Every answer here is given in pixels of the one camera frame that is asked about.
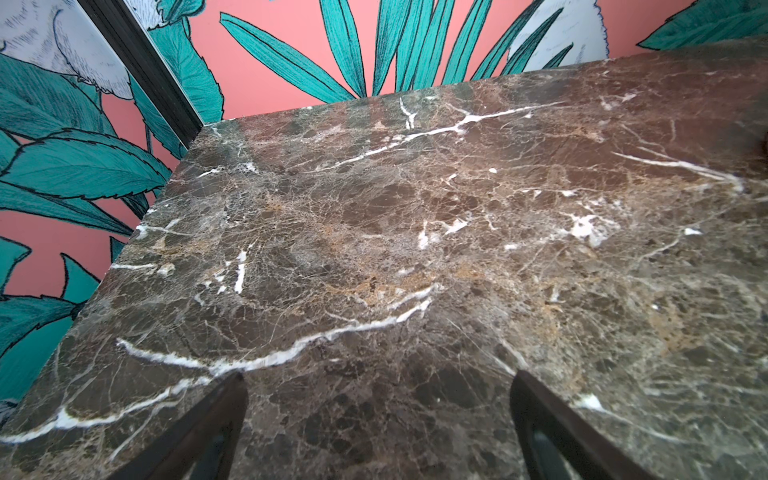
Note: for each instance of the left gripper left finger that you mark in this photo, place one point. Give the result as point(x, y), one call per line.
point(201, 444)

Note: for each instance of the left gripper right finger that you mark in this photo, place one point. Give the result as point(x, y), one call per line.
point(554, 439)

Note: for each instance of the left black frame post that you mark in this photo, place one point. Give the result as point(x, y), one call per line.
point(134, 47)

